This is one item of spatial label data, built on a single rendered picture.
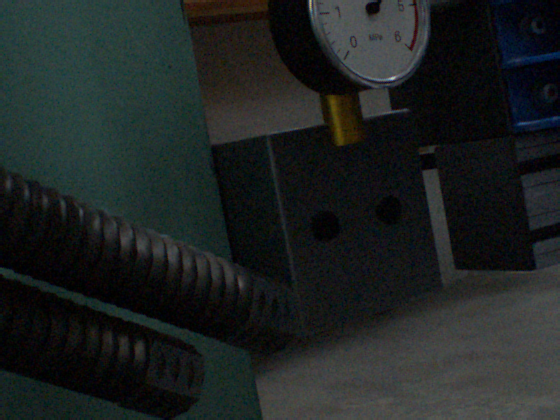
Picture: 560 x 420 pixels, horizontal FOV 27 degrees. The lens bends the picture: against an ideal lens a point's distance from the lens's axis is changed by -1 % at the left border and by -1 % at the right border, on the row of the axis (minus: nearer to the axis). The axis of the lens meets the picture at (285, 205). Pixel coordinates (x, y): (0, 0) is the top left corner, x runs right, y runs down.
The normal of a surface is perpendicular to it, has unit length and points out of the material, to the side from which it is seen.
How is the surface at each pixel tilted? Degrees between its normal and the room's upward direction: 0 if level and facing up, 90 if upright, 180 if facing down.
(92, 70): 90
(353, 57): 90
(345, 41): 90
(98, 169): 90
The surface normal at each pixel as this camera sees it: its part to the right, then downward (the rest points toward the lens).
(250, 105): 0.66, -0.08
